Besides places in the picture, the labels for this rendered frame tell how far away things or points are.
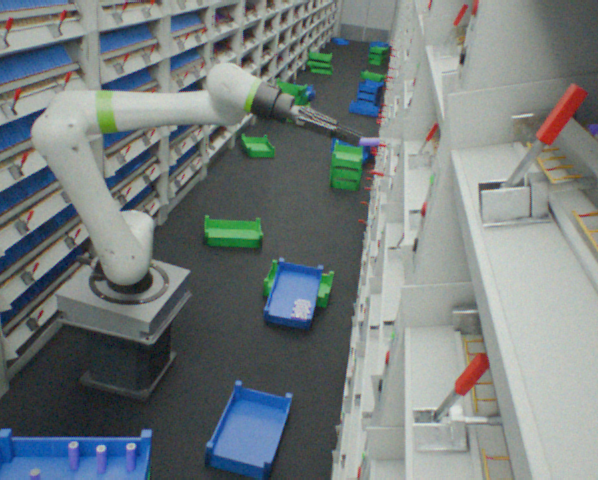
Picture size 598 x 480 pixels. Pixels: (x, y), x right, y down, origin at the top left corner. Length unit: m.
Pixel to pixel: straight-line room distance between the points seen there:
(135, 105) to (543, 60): 1.27
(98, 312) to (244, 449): 0.63
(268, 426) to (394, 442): 1.29
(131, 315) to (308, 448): 0.71
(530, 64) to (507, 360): 0.32
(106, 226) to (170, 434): 0.73
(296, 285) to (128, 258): 1.09
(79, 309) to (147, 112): 0.67
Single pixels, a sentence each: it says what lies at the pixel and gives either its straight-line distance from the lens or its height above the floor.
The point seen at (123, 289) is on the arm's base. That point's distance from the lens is 1.90.
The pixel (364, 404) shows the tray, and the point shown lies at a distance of 1.11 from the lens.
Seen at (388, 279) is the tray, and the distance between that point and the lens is 1.10.
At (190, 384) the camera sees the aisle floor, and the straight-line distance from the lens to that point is 2.13.
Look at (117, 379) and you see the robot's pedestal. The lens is 2.08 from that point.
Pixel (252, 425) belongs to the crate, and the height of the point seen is 0.00.
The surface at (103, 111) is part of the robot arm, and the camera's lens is 1.64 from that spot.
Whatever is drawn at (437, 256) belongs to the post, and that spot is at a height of 1.18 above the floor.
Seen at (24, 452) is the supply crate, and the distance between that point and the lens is 1.41.
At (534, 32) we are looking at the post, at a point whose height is 1.40.
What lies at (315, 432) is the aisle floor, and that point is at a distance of 2.01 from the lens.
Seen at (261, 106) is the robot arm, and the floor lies 1.06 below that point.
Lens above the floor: 1.44
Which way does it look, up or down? 27 degrees down
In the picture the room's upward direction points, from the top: 8 degrees clockwise
